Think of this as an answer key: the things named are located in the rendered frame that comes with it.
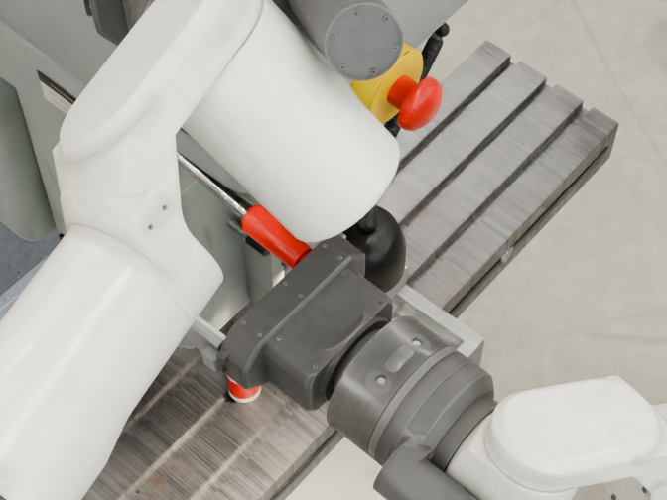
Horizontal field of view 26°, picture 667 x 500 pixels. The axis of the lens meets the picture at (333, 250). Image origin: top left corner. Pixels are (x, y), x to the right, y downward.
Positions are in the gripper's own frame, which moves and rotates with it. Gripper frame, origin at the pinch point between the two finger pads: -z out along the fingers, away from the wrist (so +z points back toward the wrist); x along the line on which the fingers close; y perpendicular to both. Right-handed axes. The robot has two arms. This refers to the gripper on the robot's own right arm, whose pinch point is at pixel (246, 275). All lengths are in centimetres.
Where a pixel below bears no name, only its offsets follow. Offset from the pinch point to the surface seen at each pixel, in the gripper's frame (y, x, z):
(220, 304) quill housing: 32.6, -9.8, -14.8
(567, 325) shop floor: 170, -105, -22
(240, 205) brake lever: -0.6, -3.6, -3.9
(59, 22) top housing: -10.0, -2.1, -18.4
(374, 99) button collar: -7.2, -12.7, 0.3
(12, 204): 28.5, -3.2, -35.0
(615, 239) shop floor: 170, -129, -27
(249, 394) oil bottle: 72, -18, -22
